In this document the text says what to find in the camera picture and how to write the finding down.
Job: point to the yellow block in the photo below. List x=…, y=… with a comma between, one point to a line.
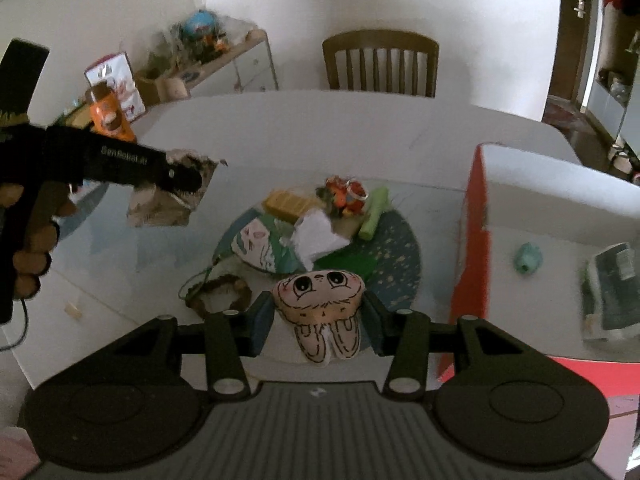
x=290, y=204

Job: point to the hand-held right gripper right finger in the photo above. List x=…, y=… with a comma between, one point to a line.
x=374, y=327

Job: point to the dark hair scrunchie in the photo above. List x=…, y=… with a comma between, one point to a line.
x=220, y=285

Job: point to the light green tube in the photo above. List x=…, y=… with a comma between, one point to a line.
x=374, y=212

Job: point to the white shoe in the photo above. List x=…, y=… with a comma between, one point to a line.
x=621, y=160

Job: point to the green cloth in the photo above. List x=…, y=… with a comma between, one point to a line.
x=350, y=262

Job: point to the wooden chair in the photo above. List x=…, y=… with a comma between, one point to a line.
x=380, y=62

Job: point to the blue globe toy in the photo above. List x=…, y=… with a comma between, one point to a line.
x=199, y=25

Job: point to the red white printed box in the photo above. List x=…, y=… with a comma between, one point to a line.
x=120, y=80

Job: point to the teal small toy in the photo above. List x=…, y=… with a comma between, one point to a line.
x=529, y=259

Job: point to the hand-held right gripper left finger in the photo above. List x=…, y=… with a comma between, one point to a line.
x=261, y=327

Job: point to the clear plastic container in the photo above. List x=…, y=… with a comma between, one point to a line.
x=612, y=285

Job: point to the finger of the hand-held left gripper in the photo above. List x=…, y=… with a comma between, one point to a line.
x=130, y=162

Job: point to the red and white cardboard box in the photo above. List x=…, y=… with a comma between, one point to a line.
x=472, y=260

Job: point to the small brown cardboard box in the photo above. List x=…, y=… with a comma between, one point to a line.
x=167, y=89

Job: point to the small wooden piece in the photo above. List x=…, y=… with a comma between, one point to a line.
x=73, y=310

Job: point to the round speckled blue placemat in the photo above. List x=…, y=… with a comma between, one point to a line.
x=395, y=255

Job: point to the cartoon bunny plush doll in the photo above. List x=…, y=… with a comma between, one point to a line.
x=317, y=292

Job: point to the person's left hand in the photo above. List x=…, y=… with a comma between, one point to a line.
x=42, y=230

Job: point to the white side cabinet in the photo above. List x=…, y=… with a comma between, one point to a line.
x=240, y=67

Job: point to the cartoon face green pouch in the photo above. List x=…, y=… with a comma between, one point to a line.
x=257, y=242

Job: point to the white crumpled paper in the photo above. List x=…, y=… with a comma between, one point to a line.
x=317, y=235

